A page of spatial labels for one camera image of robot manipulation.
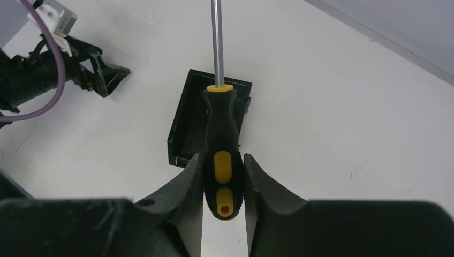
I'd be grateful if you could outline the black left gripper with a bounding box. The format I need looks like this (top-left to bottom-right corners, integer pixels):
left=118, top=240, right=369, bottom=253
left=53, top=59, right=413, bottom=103
left=0, top=34, right=103, bottom=116

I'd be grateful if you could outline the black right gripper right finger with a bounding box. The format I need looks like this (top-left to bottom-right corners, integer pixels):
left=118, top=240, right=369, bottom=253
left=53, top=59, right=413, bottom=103
left=244, top=154, right=453, bottom=256

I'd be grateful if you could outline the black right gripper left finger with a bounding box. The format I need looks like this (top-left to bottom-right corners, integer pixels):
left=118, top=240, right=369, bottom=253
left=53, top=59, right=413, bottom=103
left=1, top=154, right=203, bottom=256

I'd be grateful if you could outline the black yellow handled screwdriver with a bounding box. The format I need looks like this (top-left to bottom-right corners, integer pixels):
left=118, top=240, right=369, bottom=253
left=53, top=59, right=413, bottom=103
left=202, top=1, right=244, bottom=221

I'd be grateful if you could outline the black plastic bin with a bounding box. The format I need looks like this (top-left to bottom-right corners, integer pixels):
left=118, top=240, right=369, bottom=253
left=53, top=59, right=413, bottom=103
left=167, top=69, right=253, bottom=169

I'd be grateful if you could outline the purple cable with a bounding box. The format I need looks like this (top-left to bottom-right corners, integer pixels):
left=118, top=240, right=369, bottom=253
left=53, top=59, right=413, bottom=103
left=0, top=0, right=67, bottom=123

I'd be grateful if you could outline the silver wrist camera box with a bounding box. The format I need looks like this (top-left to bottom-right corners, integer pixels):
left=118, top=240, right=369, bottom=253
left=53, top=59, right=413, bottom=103
left=29, top=0, right=78, bottom=39

